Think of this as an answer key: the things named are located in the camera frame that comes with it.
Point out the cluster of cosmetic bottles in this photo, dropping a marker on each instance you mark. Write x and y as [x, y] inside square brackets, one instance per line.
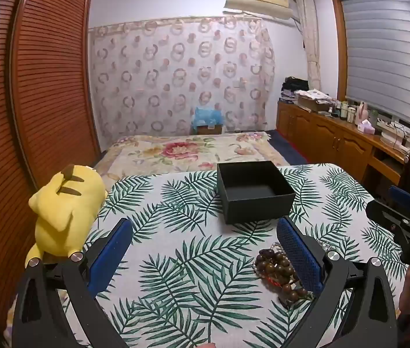
[346, 110]

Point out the cream window curtain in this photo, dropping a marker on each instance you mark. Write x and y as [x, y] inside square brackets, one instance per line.
[310, 43]

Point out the leaf print cloth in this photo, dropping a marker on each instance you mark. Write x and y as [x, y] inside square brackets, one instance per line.
[190, 261]

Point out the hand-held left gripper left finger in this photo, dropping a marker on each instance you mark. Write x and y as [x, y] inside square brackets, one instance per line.
[112, 257]

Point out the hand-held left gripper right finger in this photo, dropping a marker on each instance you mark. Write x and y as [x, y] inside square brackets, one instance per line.
[301, 257]

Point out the dark blue bedsheet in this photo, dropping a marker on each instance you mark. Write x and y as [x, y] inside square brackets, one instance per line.
[288, 148]

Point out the wooden louvered wardrobe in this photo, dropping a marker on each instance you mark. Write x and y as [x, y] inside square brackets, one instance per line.
[45, 79]

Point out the cardboard box with floral cloth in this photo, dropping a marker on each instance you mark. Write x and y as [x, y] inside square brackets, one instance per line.
[313, 99]

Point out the blue plastic bag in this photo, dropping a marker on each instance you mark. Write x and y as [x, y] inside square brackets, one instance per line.
[207, 116]

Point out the yellow plush toy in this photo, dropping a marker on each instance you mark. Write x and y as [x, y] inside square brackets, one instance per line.
[63, 210]

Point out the wooden cabinet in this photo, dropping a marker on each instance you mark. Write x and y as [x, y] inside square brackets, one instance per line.
[320, 130]

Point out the stack of books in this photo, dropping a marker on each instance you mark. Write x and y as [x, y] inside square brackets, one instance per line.
[391, 134]

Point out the small wooden box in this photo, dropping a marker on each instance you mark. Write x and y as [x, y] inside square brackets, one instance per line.
[210, 129]

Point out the pile of dark clothes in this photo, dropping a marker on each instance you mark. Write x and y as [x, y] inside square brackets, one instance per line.
[293, 87]

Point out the black box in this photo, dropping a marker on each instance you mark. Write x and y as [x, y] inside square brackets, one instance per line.
[255, 195]

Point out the floral blanket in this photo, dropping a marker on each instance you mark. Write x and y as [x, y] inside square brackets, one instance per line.
[176, 150]

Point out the pink figurine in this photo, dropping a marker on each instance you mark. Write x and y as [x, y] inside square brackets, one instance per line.
[363, 110]

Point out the pink tissue box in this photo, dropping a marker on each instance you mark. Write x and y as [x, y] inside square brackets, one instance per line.
[366, 127]

